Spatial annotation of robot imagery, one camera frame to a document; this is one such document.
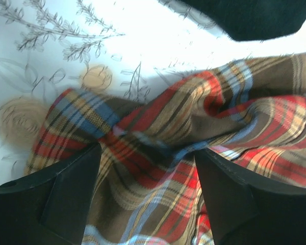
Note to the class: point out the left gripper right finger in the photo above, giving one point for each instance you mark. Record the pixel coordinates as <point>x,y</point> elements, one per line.
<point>244,207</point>

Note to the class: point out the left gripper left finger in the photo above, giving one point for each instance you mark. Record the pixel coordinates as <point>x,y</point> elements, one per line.
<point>50,206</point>

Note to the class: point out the red plaid long sleeve shirt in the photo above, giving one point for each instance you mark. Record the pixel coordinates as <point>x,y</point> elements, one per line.
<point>251,112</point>

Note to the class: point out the floral patterned table mat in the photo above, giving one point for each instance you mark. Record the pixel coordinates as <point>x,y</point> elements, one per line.
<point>133,49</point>

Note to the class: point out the black folded garment at back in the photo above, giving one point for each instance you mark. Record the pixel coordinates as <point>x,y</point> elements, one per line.
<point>250,20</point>

